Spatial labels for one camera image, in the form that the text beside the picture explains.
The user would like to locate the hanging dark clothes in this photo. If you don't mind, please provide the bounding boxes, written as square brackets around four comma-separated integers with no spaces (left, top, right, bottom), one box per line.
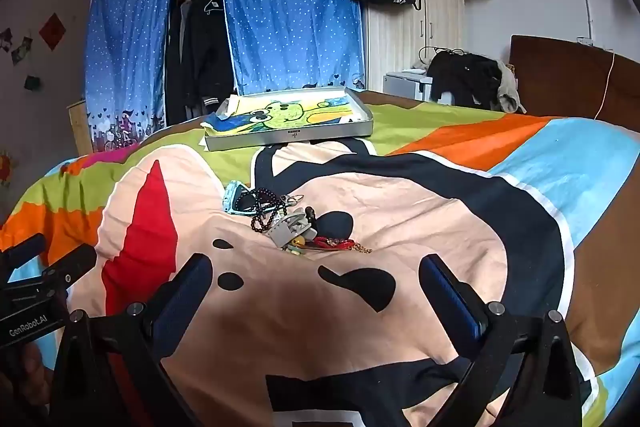
[164,0,237,126]

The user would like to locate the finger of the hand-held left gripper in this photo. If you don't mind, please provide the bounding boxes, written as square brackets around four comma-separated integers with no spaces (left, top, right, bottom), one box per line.
[0,234,47,275]
[7,244,98,300]

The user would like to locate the black jacket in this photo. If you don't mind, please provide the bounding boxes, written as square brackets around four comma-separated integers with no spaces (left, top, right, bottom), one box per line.
[426,51,503,110]

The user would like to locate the red string bracelet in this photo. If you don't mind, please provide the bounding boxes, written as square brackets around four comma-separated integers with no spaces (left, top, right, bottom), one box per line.
[312,236,357,254]

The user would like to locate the grey metal tray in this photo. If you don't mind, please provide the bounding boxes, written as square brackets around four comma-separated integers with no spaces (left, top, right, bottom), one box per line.
[202,87,375,152]

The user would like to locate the brown headboard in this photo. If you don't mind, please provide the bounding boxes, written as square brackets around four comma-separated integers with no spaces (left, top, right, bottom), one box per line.
[508,34,640,134]

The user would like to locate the red diamond paper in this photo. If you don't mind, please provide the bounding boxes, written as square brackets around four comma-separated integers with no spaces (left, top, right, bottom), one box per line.
[38,11,67,51]

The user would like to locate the white storage box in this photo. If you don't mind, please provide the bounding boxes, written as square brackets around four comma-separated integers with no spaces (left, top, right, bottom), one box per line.
[382,68,434,101]

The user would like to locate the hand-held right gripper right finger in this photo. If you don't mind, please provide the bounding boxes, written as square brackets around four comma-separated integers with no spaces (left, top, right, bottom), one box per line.
[419,254,583,427]

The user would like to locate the blue dotted curtain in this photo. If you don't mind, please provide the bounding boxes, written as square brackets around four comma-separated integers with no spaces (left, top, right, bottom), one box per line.
[218,0,367,96]
[84,0,181,154]

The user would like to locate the yellow and green bead ornament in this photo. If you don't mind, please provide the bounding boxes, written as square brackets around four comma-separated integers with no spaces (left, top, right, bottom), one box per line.
[281,236,309,258]

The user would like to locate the person's left hand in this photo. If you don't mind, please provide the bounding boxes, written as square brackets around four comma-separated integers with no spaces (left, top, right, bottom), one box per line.
[0,342,51,410]

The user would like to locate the grey hair clip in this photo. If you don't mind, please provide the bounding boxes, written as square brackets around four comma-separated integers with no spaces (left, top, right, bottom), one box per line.
[265,209,313,249]

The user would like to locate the cartoon printed blanket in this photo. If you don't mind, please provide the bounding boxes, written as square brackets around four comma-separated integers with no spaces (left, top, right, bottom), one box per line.
[0,89,640,427]

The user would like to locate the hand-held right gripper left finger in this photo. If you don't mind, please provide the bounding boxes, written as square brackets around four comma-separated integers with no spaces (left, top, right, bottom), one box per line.
[50,252,213,427]

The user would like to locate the white cable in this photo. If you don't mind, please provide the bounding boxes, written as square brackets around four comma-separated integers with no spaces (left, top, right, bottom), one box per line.
[592,51,617,121]

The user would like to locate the blue child's watch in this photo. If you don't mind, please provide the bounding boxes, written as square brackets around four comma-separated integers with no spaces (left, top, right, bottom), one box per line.
[222,181,252,214]

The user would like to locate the beige garment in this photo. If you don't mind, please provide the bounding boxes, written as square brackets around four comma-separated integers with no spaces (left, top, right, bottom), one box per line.
[494,59,527,114]

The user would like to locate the black bead bracelet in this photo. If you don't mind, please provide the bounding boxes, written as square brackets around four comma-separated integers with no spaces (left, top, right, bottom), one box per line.
[244,188,292,236]

